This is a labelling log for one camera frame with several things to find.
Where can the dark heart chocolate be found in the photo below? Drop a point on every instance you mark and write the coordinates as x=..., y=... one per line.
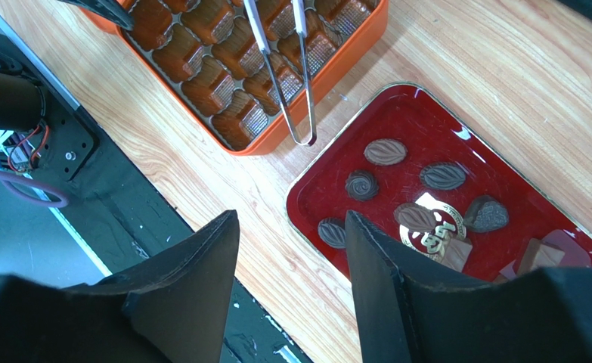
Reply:
x=485, y=214

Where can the brown leaf chocolate centre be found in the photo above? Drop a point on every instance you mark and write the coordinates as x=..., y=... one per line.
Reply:
x=415, y=217

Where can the swirl round chocolate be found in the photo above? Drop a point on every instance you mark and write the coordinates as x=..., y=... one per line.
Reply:
x=361, y=185

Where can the square milk chocolate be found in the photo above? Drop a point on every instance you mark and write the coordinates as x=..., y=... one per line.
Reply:
x=456, y=254

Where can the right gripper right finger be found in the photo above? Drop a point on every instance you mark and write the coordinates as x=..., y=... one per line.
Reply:
x=412, y=309

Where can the red lacquer tray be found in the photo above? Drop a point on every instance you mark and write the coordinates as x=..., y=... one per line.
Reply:
x=411, y=167

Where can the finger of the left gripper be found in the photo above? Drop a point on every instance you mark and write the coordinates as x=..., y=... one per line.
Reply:
x=108, y=10

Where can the light leaf chocolate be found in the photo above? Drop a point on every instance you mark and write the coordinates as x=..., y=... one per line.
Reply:
x=385, y=152

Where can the dark leaf chocolate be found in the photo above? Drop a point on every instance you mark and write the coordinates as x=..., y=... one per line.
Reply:
x=332, y=232
x=443, y=176

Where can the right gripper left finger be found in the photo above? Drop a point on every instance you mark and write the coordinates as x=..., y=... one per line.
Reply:
x=172, y=307

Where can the rectangular milk chocolate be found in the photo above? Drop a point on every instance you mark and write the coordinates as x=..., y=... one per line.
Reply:
x=539, y=254

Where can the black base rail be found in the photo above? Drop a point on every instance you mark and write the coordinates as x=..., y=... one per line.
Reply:
x=107, y=205

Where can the orange chocolate box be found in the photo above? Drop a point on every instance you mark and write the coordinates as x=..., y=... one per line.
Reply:
x=207, y=57

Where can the dark leaf chocolate front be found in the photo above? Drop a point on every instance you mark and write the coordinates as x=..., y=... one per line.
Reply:
x=332, y=232

